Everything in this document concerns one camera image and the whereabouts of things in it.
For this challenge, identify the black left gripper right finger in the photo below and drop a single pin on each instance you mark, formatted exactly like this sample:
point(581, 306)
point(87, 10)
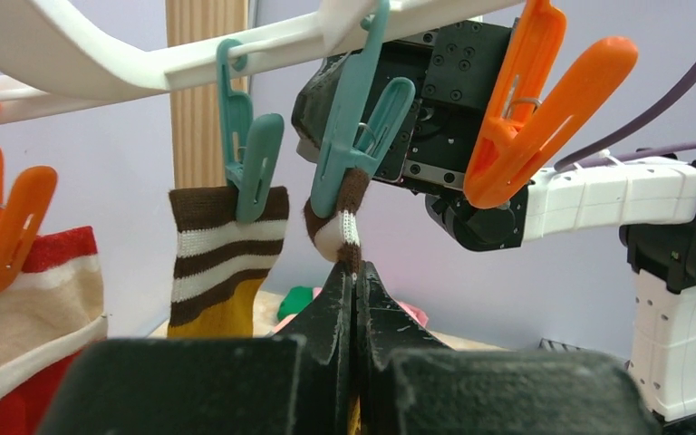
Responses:
point(413, 383)

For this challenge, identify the large orange clip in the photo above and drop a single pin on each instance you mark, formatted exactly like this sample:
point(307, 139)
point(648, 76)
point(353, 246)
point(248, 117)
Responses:
point(521, 130)

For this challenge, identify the mustard yellow sock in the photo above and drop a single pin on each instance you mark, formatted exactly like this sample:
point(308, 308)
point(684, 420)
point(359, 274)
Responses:
point(221, 263)

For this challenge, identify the teal clip left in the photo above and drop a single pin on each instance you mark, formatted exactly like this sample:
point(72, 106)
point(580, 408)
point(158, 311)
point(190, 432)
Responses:
point(250, 144)

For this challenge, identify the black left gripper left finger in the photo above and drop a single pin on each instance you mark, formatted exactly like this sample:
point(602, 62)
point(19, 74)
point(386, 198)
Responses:
point(292, 382)

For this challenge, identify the red santa sock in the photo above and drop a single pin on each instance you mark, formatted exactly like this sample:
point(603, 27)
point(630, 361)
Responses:
point(50, 313)

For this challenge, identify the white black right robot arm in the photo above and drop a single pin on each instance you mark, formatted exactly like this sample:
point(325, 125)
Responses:
point(651, 197)

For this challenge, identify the green folded cloth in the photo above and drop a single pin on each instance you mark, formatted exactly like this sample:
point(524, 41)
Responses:
point(296, 300)

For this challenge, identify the teal clip centre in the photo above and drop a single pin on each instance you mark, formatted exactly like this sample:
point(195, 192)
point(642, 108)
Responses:
point(349, 142)

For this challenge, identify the teal clip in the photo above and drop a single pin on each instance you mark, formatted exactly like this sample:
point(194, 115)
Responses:
point(250, 144)
point(349, 142)

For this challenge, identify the wooden hanger stand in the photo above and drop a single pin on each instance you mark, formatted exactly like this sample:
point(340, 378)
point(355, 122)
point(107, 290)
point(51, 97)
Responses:
point(197, 155)

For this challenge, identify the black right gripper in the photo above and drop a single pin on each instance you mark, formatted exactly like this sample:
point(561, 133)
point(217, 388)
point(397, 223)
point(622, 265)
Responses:
point(454, 70)

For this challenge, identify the mustard sock striped cuff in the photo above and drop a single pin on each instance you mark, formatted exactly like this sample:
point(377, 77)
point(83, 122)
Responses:
point(337, 238)

